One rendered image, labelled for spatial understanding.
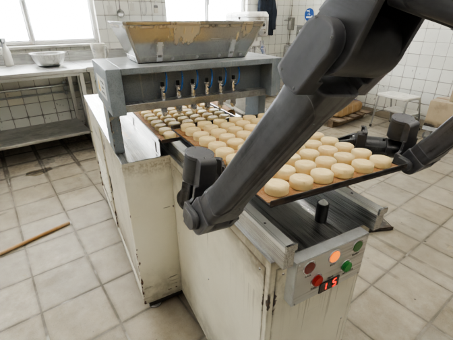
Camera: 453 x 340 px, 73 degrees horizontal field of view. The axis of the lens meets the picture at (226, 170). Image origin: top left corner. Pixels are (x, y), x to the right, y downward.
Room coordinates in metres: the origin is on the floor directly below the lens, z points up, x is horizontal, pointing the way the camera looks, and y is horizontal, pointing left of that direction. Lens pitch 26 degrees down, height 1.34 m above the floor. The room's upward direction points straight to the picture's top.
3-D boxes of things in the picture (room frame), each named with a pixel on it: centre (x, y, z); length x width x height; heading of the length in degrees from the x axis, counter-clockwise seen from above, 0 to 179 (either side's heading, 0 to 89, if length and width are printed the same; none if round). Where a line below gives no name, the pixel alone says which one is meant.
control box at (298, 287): (0.59, -0.26, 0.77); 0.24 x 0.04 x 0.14; 118
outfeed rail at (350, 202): (1.53, 0.08, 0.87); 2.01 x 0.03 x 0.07; 28
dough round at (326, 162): (0.68, -0.24, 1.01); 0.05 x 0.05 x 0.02
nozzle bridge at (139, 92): (1.36, 0.16, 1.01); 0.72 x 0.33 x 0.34; 118
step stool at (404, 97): (3.93, -2.23, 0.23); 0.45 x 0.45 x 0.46; 29
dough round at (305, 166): (0.66, -0.19, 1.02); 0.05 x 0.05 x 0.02
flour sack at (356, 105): (4.35, -1.61, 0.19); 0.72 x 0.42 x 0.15; 131
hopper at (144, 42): (1.36, 0.16, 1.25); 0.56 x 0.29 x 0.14; 118
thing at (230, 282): (0.91, -0.08, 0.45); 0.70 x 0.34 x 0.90; 28
